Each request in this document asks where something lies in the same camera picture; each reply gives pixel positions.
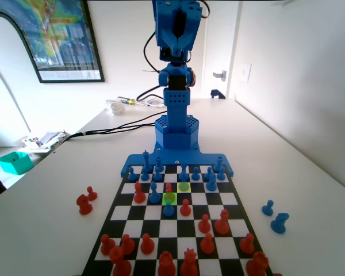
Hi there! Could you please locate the white crumpled paper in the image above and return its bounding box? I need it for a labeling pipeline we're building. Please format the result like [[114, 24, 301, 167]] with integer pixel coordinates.
[[105, 99, 127, 116]]

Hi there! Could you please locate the black power cable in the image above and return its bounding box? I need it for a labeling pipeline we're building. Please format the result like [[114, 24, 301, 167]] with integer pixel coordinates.
[[63, 122, 158, 143], [63, 111, 165, 142]]

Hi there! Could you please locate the red chess queen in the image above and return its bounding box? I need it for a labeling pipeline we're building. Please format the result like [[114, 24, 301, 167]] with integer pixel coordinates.
[[179, 248, 200, 276]]

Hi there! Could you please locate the teal plastic box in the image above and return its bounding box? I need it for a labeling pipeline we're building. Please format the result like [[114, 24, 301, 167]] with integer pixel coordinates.
[[0, 151, 35, 176]]

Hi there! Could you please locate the yellow black screwdriver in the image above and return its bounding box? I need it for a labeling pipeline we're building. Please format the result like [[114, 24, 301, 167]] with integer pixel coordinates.
[[117, 95, 137, 106]]

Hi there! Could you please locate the blue arm base plate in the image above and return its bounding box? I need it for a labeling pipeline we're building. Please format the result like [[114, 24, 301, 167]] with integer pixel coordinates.
[[120, 140, 237, 178]]

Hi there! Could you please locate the white card with coloured dots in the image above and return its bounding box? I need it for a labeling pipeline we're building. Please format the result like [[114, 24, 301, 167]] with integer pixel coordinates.
[[21, 136, 41, 150]]

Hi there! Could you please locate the black and white chessboard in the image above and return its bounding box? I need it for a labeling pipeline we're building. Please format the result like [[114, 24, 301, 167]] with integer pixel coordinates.
[[80, 163, 274, 276]]

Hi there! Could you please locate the silver door handle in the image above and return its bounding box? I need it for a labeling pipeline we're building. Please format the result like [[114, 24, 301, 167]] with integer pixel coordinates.
[[212, 70, 228, 82]]

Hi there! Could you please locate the white door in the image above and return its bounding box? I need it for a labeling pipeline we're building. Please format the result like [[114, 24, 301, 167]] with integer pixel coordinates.
[[202, 0, 240, 100]]

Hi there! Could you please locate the black framed map poster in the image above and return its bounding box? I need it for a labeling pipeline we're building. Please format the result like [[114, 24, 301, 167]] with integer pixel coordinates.
[[0, 0, 106, 84]]

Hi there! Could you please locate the red chess king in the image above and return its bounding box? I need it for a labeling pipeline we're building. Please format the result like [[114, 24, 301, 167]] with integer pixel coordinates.
[[158, 251, 177, 276]]

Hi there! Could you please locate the grey white packet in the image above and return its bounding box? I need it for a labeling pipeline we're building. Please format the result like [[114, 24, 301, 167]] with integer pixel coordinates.
[[37, 129, 71, 149]]

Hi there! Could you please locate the white wall switch plate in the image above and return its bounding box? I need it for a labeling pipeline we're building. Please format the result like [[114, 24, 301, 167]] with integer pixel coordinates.
[[239, 63, 252, 84]]

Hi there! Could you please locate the red chess rook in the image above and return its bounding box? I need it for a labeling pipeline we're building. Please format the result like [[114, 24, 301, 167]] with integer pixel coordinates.
[[108, 246, 132, 276], [246, 251, 270, 276]]

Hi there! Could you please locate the orange servo wire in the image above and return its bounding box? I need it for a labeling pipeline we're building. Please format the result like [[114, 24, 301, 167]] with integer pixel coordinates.
[[200, 0, 212, 20]]

